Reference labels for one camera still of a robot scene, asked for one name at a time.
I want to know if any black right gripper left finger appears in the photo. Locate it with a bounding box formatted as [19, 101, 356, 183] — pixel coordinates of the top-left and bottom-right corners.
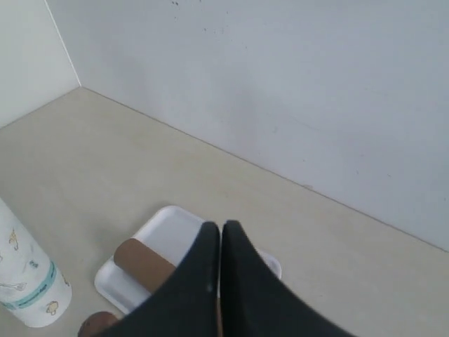
[97, 222, 220, 337]

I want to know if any brown cardboard tube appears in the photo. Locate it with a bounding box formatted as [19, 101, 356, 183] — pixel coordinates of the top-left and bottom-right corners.
[113, 238, 176, 293]

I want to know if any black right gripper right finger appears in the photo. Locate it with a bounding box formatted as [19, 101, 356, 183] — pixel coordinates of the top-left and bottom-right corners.
[220, 220, 349, 336]

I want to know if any wooden paper towel holder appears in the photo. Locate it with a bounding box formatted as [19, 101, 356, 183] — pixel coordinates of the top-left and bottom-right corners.
[78, 311, 119, 337]

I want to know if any white rectangular plastic tray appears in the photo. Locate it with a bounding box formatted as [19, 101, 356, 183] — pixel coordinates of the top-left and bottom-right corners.
[93, 205, 283, 315]

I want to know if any white printed paper towel roll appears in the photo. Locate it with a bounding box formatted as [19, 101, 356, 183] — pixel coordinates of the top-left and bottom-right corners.
[1, 201, 72, 328]

